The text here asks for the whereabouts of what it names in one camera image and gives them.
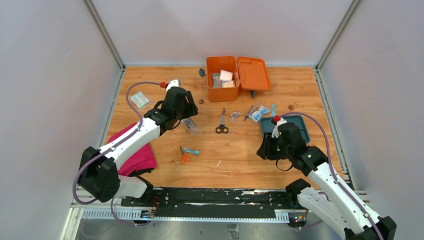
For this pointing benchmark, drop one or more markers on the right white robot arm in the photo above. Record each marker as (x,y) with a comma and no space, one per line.
(335,203)

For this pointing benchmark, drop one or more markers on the black bandage scissors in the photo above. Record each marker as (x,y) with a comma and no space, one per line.
(222,128)

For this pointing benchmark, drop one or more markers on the blue cotton swab bag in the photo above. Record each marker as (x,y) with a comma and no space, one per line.
(216,80)

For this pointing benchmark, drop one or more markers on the small clear bag left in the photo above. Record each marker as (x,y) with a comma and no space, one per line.
(139,99)

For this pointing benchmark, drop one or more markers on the orange medicine box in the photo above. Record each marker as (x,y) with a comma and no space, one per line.
(249,73)

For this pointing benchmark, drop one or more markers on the clear bag blue items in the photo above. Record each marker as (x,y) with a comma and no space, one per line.
(258,111)

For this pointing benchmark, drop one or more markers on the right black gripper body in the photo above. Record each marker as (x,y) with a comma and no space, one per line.
(274,150)

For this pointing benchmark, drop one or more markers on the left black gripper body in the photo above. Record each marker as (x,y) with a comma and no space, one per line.
(188,110)

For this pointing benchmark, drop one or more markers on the teal plastic tray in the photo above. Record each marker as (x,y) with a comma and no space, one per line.
(299,124)

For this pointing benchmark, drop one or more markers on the bag of swabs and plasters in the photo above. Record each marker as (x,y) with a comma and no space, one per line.
(191,126)

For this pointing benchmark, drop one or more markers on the small orange scissors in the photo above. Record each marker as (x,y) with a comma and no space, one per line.
(184,157)

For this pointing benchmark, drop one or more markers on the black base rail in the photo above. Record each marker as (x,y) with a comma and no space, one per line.
(182,204)

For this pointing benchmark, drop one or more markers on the bag with white gauze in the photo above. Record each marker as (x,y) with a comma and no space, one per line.
(228,83)

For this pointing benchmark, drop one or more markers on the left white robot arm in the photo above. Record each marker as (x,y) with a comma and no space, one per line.
(98,172)

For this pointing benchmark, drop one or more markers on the blue foil sachet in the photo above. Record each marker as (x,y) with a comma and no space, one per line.
(191,151)

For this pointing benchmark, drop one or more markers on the pink folded cloth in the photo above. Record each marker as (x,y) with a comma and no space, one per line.
(141,162)

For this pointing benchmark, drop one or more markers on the white gauze pack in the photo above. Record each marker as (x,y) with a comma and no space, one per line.
(225,75)

